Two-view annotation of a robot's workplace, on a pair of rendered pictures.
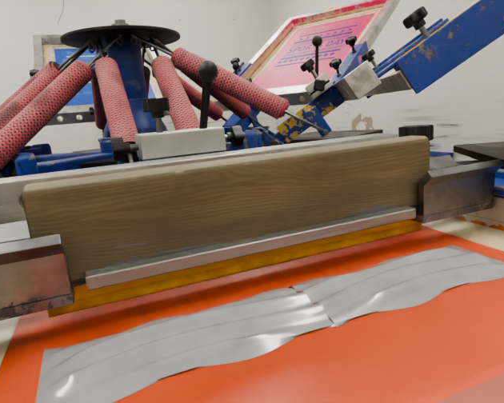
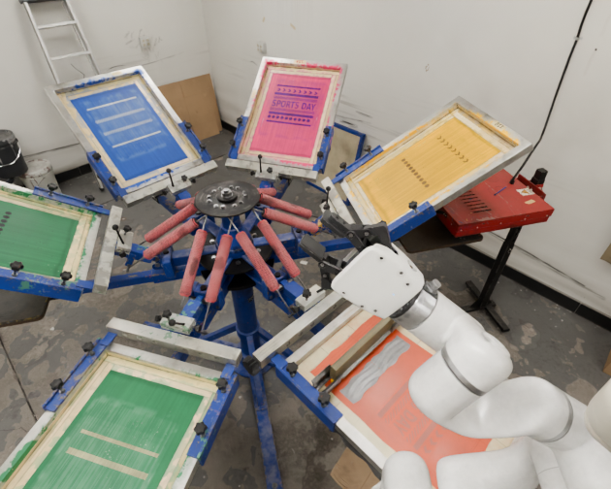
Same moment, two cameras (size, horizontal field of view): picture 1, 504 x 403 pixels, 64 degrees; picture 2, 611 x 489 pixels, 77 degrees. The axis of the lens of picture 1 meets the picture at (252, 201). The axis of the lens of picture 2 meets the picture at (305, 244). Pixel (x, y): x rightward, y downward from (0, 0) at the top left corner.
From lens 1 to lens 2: 1.37 m
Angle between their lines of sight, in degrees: 34
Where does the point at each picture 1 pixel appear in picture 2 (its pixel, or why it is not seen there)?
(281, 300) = (372, 368)
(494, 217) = not seen: hidden behind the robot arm
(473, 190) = not seen: hidden behind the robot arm
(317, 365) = (385, 382)
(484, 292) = (404, 356)
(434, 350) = (400, 375)
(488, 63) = (392, 82)
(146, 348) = (359, 387)
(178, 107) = (284, 257)
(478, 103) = (384, 107)
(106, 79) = (250, 249)
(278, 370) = (380, 385)
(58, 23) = not seen: outside the picture
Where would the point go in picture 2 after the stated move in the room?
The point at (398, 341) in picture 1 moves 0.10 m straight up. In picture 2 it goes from (394, 374) to (399, 360)
